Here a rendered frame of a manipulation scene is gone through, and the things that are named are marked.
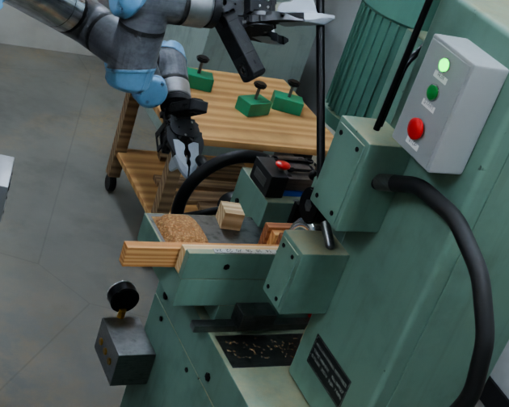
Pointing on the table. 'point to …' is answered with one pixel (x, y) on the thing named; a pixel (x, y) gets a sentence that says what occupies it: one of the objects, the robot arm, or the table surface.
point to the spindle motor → (371, 56)
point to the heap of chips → (179, 228)
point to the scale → (245, 251)
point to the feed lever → (309, 214)
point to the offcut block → (229, 216)
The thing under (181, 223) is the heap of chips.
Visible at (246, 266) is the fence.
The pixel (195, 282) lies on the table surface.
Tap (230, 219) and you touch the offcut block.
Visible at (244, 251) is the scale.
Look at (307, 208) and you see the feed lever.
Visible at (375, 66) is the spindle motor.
